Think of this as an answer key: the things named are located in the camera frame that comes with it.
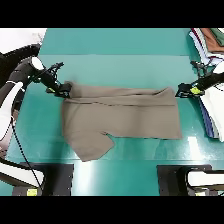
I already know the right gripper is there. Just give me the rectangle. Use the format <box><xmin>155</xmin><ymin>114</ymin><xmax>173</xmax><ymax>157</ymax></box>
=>
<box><xmin>174</xmin><ymin>82</ymin><xmax>205</xmax><ymax>99</ymax></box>

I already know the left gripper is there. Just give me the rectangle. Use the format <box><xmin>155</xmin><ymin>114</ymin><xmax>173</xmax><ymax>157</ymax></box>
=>
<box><xmin>49</xmin><ymin>81</ymin><xmax>73</xmax><ymax>99</ymax></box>

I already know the brown T-shirt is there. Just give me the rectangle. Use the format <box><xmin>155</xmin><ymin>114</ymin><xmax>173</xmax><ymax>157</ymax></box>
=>
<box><xmin>61</xmin><ymin>80</ymin><xmax>184</xmax><ymax>163</ymax></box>

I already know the white garment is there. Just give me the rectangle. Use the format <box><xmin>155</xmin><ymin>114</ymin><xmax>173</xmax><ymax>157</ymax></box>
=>
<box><xmin>200</xmin><ymin>83</ymin><xmax>224</xmax><ymax>143</ymax></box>

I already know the blue garment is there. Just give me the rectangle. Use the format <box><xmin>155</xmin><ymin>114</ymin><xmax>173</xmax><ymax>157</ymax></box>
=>
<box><xmin>199</xmin><ymin>99</ymin><xmax>216</xmax><ymax>139</ymax></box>

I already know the heap of clothes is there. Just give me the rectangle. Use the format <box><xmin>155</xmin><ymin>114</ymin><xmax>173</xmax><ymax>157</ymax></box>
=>
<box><xmin>188</xmin><ymin>27</ymin><xmax>224</xmax><ymax>68</ymax></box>

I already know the orange-brown garment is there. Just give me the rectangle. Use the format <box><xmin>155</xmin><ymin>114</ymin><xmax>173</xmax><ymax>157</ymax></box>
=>
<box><xmin>199</xmin><ymin>27</ymin><xmax>224</xmax><ymax>54</ymax></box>

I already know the green garment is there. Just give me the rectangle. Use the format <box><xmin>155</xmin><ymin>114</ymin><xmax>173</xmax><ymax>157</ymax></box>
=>
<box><xmin>210</xmin><ymin>27</ymin><xmax>224</xmax><ymax>46</ymax></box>

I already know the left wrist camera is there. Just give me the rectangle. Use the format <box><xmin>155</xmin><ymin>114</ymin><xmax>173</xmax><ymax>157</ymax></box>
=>
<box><xmin>39</xmin><ymin>61</ymin><xmax>65</xmax><ymax>83</ymax></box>

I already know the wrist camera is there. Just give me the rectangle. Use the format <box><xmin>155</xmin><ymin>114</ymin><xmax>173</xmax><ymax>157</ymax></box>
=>
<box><xmin>190</xmin><ymin>60</ymin><xmax>215</xmax><ymax>78</ymax></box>
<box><xmin>39</xmin><ymin>61</ymin><xmax>65</xmax><ymax>83</ymax></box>

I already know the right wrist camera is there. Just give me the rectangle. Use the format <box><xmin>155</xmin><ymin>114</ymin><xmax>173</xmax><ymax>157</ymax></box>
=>
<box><xmin>190</xmin><ymin>60</ymin><xmax>215</xmax><ymax>78</ymax></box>

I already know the black cable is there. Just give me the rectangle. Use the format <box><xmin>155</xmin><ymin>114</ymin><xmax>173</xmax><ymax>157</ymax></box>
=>
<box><xmin>9</xmin><ymin>116</ymin><xmax>44</xmax><ymax>193</ymax></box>

